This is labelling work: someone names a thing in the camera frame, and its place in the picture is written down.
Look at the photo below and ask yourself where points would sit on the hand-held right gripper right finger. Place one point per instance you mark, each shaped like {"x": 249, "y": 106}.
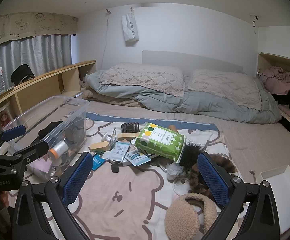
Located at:
{"x": 213, "y": 182}

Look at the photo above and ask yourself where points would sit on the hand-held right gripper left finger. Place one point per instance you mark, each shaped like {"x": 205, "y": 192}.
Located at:
{"x": 77, "y": 177}

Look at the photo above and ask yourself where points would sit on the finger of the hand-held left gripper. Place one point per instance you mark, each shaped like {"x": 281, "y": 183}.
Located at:
{"x": 13, "y": 133}
{"x": 38, "y": 149}

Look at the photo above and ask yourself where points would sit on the small blue packet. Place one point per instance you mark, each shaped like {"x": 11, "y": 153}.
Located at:
{"x": 97, "y": 162}

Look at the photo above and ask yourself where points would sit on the black feather hair clip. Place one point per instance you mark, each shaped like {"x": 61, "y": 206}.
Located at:
{"x": 191, "y": 152}

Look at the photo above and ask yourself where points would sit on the clear plastic storage box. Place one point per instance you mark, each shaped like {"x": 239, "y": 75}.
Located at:
{"x": 70, "y": 120}

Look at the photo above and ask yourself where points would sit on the beige fluffy earmuffs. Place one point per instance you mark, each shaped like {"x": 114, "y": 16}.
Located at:
{"x": 182, "y": 217}

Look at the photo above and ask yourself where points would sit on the small plush doll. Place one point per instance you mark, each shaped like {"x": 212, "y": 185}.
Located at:
{"x": 3, "y": 120}

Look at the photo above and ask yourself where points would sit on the leopard print fluffy headband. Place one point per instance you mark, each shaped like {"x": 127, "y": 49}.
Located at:
{"x": 196, "y": 180}

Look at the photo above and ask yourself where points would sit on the pink packet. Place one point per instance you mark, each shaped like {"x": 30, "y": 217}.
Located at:
{"x": 40, "y": 168}

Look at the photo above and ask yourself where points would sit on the clear roll with orange cap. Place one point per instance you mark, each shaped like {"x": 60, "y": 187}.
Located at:
{"x": 58, "y": 150}

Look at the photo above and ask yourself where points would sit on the black cloth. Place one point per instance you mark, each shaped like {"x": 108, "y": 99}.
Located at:
{"x": 47, "y": 130}

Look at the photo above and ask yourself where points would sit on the oval wooden brush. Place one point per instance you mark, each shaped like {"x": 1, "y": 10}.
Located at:
{"x": 98, "y": 145}

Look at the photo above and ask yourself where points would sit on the black box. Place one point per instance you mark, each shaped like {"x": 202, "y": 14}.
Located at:
{"x": 73, "y": 133}

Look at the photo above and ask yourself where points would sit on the small black cube charger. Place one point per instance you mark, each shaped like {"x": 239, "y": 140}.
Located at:
{"x": 115, "y": 168}

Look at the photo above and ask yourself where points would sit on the clear plastic wrapper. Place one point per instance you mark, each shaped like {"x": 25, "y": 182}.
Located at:
{"x": 174, "y": 172}

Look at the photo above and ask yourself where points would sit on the small white bottle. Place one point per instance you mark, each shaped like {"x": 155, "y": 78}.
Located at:
{"x": 106, "y": 137}

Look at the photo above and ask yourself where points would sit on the beige bed sheet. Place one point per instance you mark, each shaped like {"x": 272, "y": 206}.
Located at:
{"x": 247, "y": 142}

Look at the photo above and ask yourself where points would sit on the clear water bottle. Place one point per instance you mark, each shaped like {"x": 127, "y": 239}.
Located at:
{"x": 0, "y": 80}

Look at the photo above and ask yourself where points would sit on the wooden bedside shelf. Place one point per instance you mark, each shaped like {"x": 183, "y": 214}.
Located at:
{"x": 47, "y": 85}

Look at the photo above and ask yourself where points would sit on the black cap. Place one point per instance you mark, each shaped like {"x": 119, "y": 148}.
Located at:
{"x": 22, "y": 73}

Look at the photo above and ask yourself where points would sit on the rectangular wooden brush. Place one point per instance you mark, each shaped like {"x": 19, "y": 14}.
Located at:
{"x": 127, "y": 136}

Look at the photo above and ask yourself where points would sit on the tan block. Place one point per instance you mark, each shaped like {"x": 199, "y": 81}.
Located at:
{"x": 173, "y": 128}

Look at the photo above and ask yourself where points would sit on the green dotted wipes pack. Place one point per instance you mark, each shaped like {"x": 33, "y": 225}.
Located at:
{"x": 160, "y": 140}

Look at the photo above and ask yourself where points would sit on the white plastic box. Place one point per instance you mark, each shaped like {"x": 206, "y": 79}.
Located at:
{"x": 282, "y": 187}

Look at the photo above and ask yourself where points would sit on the brown hair claw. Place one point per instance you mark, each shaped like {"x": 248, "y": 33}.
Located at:
{"x": 130, "y": 127}

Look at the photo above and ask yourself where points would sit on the beige fluffy blanket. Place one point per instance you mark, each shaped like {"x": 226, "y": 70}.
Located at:
{"x": 102, "y": 98}

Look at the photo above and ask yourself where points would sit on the grey duvet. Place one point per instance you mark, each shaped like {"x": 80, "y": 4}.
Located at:
{"x": 184, "y": 105}

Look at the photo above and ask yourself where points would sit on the grey curtain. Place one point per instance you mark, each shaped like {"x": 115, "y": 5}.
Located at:
{"x": 47, "y": 52}

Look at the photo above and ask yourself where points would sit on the beige textured pillow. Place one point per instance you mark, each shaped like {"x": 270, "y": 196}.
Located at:
{"x": 142, "y": 78}
{"x": 222, "y": 87}

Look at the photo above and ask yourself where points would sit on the beige printed valance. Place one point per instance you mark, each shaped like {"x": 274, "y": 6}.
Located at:
{"x": 22, "y": 26}

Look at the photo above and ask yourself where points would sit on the dark folded clothes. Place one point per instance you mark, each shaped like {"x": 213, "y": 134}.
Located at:
{"x": 287, "y": 100}

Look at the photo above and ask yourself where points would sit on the pink clothes pile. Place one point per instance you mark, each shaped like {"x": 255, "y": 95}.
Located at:
{"x": 277, "y": 80}

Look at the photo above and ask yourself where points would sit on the white headboard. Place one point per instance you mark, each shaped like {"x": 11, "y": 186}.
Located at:
{"x": 184, "y": 60}

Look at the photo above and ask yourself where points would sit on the wooden closet nook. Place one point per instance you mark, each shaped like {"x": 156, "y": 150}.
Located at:
{"x": 277, "y": 60}

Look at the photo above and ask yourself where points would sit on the white hanging bag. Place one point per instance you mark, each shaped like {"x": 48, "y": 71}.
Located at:
{"x": 130, "y": 30}

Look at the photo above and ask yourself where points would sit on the black wall clip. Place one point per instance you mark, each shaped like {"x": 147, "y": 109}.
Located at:
{"x": 254, "y": 21}

